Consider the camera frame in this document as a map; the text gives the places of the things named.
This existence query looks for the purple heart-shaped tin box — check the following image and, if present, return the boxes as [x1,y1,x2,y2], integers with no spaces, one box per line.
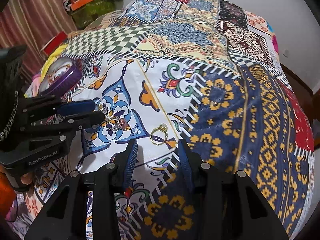
[39,57,82,98]

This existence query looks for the pink stone silver ring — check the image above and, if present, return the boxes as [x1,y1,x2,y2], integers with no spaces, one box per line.
[106,115,130,132]

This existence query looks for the gold pearl ring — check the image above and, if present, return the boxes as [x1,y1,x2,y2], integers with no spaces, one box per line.
[150,123,169,146]

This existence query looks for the left hand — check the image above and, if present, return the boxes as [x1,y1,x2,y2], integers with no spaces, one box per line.
[1,165,34,194]

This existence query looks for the yellow fleece blanket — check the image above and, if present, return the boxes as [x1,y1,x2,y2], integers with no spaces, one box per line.
[41,44,68,79]

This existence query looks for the red and grey box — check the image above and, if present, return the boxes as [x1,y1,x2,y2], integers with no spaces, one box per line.
[41,31,67,57]

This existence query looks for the green patterned storage bag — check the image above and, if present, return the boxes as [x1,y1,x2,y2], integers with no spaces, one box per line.
[71,0,116,29]

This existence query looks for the striped red brown curtain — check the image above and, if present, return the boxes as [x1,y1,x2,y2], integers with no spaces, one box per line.
[1,0,76,81]

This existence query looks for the orange shoe box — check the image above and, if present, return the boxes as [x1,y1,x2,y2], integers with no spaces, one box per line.
[71,0,94,11]

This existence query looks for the colourful patchwork bedspread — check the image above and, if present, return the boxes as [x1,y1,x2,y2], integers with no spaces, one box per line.
[5,0,315,239]

